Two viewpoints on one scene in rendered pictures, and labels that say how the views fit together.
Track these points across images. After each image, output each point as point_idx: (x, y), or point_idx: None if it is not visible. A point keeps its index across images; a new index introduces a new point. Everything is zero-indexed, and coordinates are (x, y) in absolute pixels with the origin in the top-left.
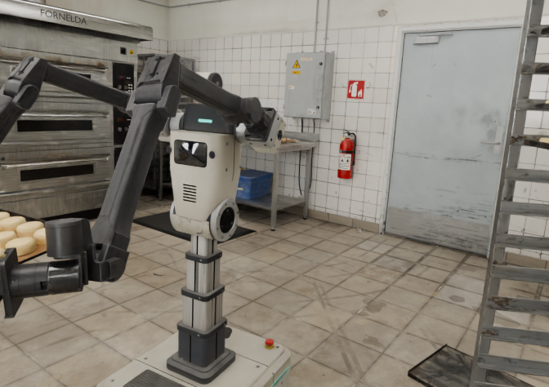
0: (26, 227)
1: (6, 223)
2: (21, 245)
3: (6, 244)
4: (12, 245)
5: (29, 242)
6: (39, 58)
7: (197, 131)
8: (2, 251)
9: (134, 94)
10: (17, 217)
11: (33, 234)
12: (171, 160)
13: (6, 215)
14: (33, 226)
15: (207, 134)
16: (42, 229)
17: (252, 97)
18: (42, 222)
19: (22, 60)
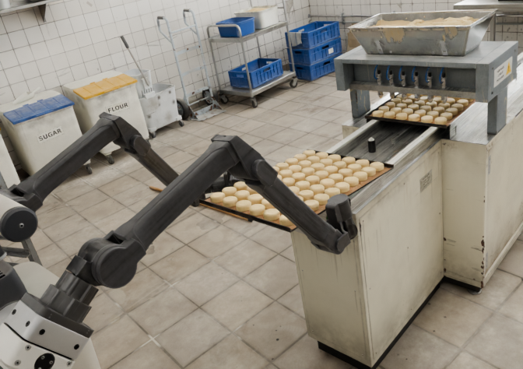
0: (230, 197)
1: (245, 200)
2: (226, 187)
3: (236, 188)
4: (231, 187)
5: (224, 188)
6: (218, 134)
7: (28, 291)
8: (235, 184)
9: (142, 135)
10: (240, 205)
11: (224, 194)
12: (83, 321)
13: (250, 207)
14: (226, 198)
15: (34, 266)
16: (220, 195)
17: (1, 189)
18: (225, 208)
19: (242, 139)
